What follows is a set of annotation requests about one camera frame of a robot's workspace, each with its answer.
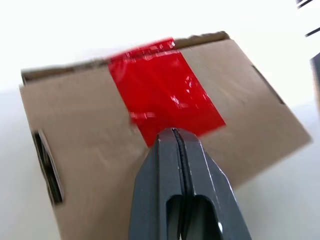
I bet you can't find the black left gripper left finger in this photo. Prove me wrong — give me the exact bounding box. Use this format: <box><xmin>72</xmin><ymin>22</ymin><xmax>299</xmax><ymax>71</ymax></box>
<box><xmin>129</xmin><ymin>127</ymin><xmax>188</xmax><ymax>240</ymax></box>

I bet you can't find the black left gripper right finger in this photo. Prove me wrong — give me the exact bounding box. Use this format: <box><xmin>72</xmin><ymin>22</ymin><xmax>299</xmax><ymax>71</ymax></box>
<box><xmin>174</xmin><ymin>128</ymin><xmax>252</xmax><ymax>240</ymax></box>

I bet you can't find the brown cardboard box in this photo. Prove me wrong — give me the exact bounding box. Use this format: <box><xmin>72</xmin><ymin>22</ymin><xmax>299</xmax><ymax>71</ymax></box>
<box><xmin>19</xmin><ymin>30</ymin><xmax>315</xmax><ymax>240</ymax></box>

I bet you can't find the red sealing tape strip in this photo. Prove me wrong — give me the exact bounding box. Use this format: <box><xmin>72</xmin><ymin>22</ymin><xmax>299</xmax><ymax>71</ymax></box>
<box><xmin>107</xmin><ymin>36</ymin><xmax>228</xmax><ymax>148</ymax></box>

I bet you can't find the dark background block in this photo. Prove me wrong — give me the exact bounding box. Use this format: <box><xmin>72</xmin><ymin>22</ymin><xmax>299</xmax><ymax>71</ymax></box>
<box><xmin>309</xmin><ymin>51</ymin><xmax>320</xmax><ymax>100</ymax></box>

